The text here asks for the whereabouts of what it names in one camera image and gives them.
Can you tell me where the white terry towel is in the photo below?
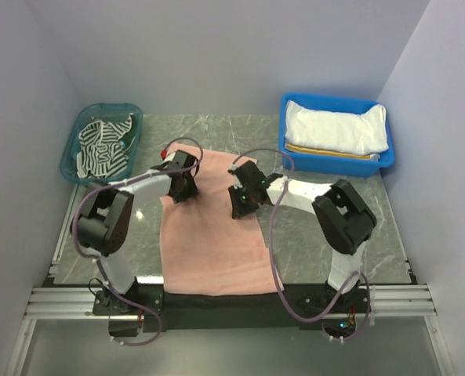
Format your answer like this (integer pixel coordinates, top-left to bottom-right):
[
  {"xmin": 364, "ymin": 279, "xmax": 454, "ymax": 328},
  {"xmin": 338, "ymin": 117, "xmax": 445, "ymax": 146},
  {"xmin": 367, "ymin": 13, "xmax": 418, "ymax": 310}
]
[{"xmin": 285, "ymin": 100, "xmax": 389, "ymax": 155}]

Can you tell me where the green white striped towel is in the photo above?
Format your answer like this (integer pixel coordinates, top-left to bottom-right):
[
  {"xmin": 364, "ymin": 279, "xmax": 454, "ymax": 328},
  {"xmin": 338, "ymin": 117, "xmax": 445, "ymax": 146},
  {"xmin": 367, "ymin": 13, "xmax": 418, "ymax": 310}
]
[{"xmin": 76, "ymin": 113, "xmax": 136, "ymax": 179}]

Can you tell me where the pink terry towel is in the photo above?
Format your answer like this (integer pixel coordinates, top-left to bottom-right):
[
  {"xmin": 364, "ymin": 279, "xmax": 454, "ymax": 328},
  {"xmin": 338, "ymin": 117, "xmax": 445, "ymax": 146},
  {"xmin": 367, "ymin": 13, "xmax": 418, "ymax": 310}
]
[{"xmin": 159, "ymin": 143, "xmax": 282, "ymax": 296}]

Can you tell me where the teal plastic laundry basket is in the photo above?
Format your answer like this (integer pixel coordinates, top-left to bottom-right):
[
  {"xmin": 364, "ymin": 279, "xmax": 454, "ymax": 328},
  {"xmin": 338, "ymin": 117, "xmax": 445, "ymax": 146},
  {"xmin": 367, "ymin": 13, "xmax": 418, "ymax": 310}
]
[{"xmin": 60, "ymin": 103, "xmax": 143, "ymax": 186}]

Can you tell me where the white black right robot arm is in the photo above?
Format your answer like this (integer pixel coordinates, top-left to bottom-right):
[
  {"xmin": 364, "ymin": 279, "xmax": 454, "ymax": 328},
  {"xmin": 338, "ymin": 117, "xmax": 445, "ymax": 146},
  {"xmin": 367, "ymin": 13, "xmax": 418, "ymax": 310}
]
[{"xmin": 228, "ymin": 161, "xmax": 377, "ymax": 313}]

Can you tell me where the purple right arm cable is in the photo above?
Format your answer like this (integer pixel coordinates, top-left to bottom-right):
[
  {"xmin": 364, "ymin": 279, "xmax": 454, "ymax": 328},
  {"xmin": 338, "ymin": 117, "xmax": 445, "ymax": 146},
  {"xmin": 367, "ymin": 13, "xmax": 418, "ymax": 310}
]
[{"xmin": 231, "ymin": 147, "xmax": 372, "ymax": 341}]

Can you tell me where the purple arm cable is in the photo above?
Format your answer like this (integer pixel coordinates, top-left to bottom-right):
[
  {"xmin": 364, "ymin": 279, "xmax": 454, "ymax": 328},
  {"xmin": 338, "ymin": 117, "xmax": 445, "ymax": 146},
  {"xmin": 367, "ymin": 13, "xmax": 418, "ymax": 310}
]
[
  {"xmin": 71, "ymin": 137, "xmax": 205, "ymax": 346},
  {"xmin": 231, "ymin": 147, "xmax": 372, "ymax": 341}
]

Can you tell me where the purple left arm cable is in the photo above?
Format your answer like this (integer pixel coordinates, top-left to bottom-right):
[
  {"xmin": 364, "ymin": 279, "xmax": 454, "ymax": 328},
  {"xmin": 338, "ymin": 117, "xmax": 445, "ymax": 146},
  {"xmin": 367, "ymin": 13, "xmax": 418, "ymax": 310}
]
[{"xmin": 71, "ymin": 137, "xmax": 205, "ymax": 346}]

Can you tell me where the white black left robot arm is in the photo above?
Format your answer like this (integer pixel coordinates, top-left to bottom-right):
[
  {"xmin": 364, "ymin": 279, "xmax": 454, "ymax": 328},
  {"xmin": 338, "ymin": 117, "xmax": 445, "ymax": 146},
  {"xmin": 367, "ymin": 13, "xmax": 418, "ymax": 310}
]
[{"xmin": 70, "ymin": 150, "xmax": 201, "ymax": 315}]

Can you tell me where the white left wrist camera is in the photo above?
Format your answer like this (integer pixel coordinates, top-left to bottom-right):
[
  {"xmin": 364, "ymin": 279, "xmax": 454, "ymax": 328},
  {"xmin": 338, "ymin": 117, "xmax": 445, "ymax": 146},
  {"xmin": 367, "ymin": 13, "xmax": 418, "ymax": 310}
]
[{"xmin": 161, "ymin": 150, "xmax": 177, "ymax": 163}]

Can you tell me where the blue plastic bin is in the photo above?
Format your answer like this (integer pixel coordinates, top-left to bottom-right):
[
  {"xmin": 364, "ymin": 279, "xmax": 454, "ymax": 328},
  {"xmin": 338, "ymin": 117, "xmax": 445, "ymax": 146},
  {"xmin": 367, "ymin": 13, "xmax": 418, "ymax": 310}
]
[{"xmin": 278, "ymin": 92, "xmax": 395, "ymax": 178}]

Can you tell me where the yellow white striped towel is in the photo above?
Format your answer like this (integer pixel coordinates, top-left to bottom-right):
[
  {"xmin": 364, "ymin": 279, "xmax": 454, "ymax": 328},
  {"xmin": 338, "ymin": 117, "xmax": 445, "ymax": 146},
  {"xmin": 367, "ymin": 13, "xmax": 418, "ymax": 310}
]
[{"xmin": 285, "ymin": 143, "xmax": 380, "ymax": 161}]

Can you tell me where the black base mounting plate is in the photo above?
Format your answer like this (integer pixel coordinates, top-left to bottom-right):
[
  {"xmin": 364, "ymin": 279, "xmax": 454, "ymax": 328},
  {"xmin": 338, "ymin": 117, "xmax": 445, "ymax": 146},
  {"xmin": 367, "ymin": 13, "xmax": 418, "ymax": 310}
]
[{"xmin": 92, "ymin": 284, "xmax": 369, "ymax": 337}]

